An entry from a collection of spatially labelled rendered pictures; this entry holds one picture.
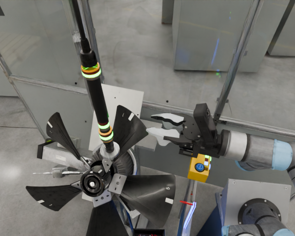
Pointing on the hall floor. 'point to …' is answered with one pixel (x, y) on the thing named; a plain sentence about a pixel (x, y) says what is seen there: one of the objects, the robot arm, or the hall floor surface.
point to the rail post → (183, 200)
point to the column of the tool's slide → (74, 33)
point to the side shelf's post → (137, 159)
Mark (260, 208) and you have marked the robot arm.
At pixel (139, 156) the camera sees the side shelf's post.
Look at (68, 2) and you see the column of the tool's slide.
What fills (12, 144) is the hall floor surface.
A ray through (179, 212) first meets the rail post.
